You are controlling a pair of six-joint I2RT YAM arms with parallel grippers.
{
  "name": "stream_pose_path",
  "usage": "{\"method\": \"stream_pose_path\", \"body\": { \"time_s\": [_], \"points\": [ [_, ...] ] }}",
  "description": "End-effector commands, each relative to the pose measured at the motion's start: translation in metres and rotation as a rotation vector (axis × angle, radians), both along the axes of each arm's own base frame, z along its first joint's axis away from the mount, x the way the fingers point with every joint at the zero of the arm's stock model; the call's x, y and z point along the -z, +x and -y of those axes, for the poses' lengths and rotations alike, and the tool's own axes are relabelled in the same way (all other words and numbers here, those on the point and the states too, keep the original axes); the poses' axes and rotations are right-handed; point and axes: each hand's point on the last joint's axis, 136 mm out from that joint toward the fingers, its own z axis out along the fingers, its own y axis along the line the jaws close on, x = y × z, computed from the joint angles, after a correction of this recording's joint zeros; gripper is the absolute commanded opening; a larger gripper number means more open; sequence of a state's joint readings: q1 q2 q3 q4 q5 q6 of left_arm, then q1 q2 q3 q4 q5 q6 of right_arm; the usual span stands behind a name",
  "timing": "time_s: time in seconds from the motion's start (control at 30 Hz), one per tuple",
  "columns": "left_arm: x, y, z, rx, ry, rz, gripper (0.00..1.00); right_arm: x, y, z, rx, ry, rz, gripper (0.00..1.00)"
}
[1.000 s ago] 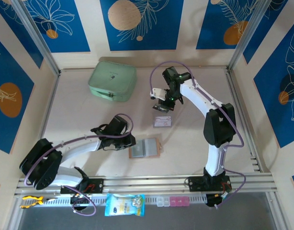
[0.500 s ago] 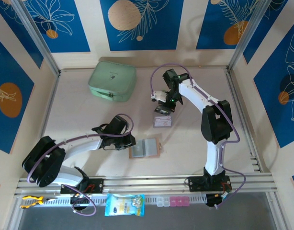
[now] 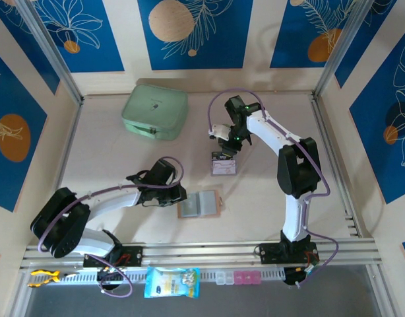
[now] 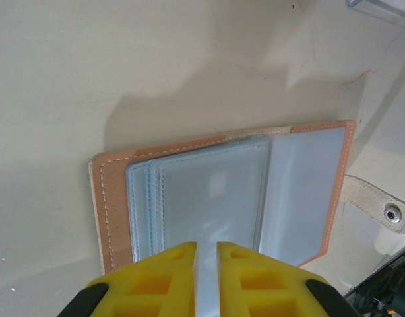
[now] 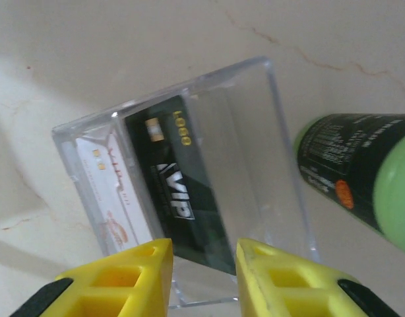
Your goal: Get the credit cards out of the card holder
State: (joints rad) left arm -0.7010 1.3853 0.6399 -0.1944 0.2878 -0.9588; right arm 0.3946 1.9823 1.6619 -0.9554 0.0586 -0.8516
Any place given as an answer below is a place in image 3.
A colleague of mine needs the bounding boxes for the black credit card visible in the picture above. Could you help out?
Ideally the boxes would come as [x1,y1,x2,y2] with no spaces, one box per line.
[211,151,235,162]

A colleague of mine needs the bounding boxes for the clear acrylic card stand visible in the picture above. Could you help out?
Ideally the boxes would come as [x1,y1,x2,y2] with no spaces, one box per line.
[210,157,239,178]

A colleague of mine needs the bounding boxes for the green zipper pouch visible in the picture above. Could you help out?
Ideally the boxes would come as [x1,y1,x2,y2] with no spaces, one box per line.
[121,84,189,142]

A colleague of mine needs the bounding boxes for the blue snack packet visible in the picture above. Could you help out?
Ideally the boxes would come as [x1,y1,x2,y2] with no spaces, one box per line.
[143,265,201,300]

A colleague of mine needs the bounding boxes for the clear pill box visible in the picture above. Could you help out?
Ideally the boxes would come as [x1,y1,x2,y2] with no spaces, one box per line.
[215,271,235,285]

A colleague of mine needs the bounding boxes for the pink pill box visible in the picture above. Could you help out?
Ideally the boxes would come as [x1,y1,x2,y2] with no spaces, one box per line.
[234,270,262,285]

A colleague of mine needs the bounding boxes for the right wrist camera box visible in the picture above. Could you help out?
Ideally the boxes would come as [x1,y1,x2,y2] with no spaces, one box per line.
[208,123,230,140]

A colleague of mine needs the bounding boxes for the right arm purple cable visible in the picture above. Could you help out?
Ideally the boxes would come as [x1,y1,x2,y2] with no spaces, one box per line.
[207,87,339,288]

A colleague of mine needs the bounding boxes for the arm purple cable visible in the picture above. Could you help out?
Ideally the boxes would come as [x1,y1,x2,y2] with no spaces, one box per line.
[207,87,339,288]
[37,157,185,299]

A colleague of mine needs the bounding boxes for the aluminium mounting rail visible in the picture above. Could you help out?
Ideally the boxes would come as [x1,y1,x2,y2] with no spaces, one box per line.
[19,238,383,271]

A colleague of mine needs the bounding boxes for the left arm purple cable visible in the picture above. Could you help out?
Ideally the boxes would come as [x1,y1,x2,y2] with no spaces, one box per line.
[37,157,185,299]

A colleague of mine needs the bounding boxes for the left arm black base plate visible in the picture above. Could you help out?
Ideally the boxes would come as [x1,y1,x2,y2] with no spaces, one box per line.
[82,244,143,268]

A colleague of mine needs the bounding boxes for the slotted grey cable duct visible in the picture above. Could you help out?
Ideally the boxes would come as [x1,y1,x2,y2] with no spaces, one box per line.
[57,267,286,284]

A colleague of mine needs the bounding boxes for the aluminium table side rail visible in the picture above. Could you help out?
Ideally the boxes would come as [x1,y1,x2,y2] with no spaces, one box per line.
[311,97,363,238]
[53,98,85,191]

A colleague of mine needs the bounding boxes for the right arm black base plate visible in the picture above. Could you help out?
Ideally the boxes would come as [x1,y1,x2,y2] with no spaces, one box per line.
[258,242,319,265]

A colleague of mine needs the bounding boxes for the aluminium frame post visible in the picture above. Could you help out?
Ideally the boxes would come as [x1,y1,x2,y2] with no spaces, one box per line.
[311,0,387,100]
[14,0,85,105]

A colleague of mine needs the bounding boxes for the yellow handled pliers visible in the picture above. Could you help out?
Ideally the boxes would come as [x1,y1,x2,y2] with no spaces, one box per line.
[28,269,80,288]

